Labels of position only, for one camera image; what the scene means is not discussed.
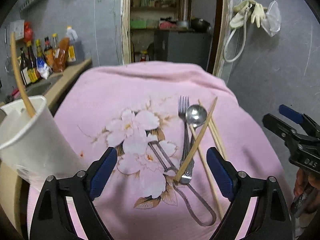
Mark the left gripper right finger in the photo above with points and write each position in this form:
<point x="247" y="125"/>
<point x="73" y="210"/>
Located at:
<point x="270" y="219"/>

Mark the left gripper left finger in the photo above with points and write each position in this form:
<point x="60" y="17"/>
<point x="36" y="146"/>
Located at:
<point x="52" y="219"/>

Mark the wooden chopstick four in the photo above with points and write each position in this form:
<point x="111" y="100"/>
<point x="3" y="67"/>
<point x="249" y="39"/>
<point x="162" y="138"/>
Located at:
<point x="218" y="137"/>

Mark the wooden chopstick two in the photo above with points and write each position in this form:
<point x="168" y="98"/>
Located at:
<point x="206" y="167"/>

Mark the wooden chopstick three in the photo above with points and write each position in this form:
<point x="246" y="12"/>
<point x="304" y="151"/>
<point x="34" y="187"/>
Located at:
<point x="215" y="132"/>

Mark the crossing wooden chopstick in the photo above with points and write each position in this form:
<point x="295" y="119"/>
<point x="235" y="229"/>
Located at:
<point x="198" y="138"/>

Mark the wooden chopstick one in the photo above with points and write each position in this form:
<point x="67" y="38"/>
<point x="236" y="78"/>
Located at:
<point x="28" y="106"/>

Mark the person's right hand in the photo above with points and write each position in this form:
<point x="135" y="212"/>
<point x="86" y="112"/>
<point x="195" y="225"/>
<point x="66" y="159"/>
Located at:
<point x="302" y="179"/>

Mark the white plastic utensil holder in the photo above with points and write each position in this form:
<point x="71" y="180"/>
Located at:
<point x="34" y="146"/>

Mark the larger steel spoon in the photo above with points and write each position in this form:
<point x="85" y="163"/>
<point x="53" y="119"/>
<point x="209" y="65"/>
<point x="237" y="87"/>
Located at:
<point x="195" y="116"/>

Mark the clear plastic bag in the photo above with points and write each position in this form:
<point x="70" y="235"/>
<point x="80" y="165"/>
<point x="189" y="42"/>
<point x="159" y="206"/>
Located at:
<point x="272" y="21"/>

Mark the steel fork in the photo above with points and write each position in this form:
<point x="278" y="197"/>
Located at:
<point x="183" y="104"/>

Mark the pink floral cloth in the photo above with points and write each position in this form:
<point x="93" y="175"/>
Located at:
<point x="134" y="108"/>

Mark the dark grey cabinet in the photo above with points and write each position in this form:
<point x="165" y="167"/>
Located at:
<point x="182" y="47"/>

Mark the white rubber gloves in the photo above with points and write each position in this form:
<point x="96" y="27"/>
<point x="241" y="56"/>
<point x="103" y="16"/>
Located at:
<point x="248" y="10"/>

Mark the dark sauce bottle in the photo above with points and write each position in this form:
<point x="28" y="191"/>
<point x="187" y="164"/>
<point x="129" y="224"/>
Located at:
<point x="32" y="67"/>

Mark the large oil bottle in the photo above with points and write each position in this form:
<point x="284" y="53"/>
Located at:
<point x="75" y="51"/>

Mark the wooden storage shelf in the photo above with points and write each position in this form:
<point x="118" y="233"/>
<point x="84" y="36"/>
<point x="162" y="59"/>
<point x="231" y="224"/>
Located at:
<point x="149" y="16"/>

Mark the wooden door frame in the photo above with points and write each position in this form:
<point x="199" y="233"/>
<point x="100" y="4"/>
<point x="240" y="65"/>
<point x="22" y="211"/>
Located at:
<point x="220" y="32"/>

